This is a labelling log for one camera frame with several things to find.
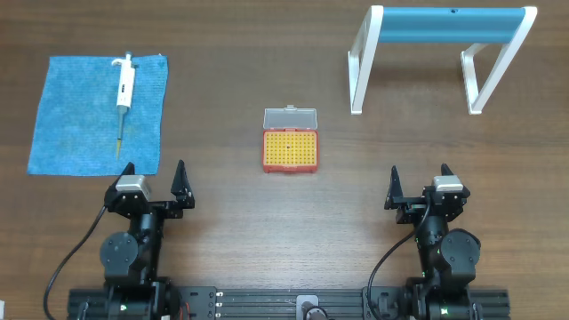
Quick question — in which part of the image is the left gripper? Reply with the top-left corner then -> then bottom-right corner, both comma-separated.
104,159 -> 196,220

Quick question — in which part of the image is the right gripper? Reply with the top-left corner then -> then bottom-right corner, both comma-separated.
383,162 -> 471,225

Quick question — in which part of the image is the white pipette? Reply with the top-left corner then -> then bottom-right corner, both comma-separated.
110,51 -> 137,160

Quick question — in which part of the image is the blue cloth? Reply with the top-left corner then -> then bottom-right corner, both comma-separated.
26,53 -> 170,178

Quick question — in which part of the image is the red and yellow tip box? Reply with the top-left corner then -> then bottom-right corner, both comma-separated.
261,104 -> 319,175

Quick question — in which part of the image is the white and blue stand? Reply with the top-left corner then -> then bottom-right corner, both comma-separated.
348,4 -> 539,116

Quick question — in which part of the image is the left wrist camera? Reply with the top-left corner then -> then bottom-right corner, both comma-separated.
115,173 -> 153,202

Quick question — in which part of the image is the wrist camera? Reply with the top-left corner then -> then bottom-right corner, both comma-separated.
432,174 -> 465,194
115,173 -> 153,202

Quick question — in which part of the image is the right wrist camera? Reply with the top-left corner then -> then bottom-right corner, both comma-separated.
432,174 -> 465,194

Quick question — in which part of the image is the black cable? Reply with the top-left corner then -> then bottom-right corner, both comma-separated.
43,204 -> 109,320
366,202 -> 432,308

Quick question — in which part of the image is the mounting rail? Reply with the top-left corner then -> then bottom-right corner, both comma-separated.
67,286 -> 510,320

